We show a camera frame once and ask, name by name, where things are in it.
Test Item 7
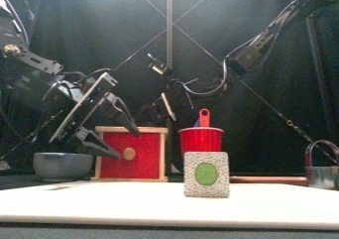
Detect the white cutting board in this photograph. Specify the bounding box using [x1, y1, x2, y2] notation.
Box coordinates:
[0, 179, 339, 231]

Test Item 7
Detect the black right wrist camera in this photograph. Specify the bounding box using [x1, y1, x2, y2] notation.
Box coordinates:
[145, 53, 173, 79]

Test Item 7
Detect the red drawer with round knob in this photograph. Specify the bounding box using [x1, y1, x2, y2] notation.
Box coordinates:
[98, 132, 162, 179]

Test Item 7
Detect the pale blue bowl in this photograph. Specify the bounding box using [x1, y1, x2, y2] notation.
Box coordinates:
[32, 152, 94, 183]

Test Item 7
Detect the thin diagonal brace cord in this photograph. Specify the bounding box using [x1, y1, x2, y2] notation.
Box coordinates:
[126, 0, 339, 167]
[110, 0, 224, 72]

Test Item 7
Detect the red plastic cup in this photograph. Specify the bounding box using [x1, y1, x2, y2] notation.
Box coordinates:
[177, 126, 225, 162]

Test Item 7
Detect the red plastic spoon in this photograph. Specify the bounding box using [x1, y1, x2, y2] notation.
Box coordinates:
[197, 108, 212, 129]

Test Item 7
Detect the small metal pot with handle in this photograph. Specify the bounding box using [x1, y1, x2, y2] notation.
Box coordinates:
[303, 139, 339, 190]

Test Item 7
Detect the patterned box with green oval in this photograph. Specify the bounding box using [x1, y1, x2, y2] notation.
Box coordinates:
[182, 151, 232, 198]

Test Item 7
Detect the vertical metal frame pole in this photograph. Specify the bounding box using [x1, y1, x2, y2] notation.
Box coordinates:
[164, 0, 174, 69]

